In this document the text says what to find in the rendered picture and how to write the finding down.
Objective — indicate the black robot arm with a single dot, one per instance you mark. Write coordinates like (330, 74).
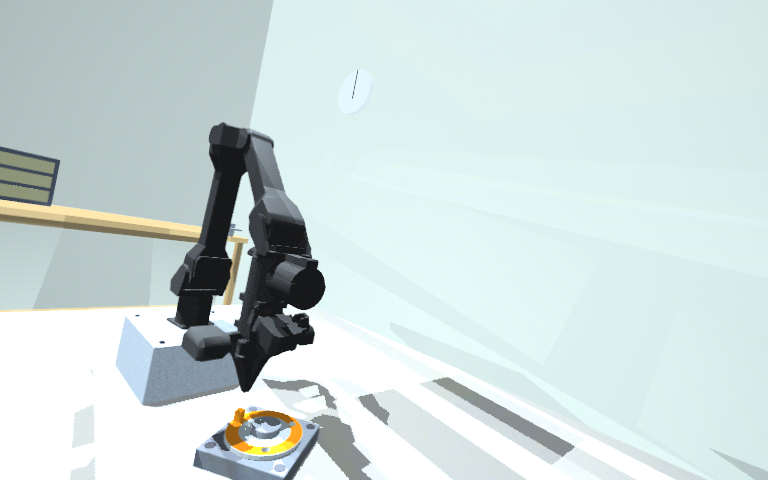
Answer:
(282, 263)

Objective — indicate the round yellow and orange plate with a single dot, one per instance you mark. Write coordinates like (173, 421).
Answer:
(239, 441)

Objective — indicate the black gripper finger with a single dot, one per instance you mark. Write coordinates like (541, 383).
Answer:
(258, 364)
(243, 365)

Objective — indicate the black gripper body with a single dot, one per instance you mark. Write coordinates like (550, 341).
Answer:
(210, 342)

